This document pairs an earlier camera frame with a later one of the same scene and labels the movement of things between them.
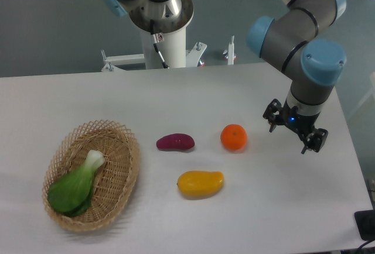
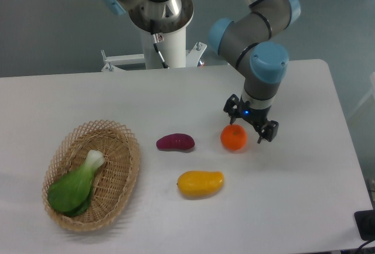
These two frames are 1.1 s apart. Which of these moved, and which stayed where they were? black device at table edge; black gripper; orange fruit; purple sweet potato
Moved: black gripper
Stayed: orange fruit; black device at table edge; purple sweet potato
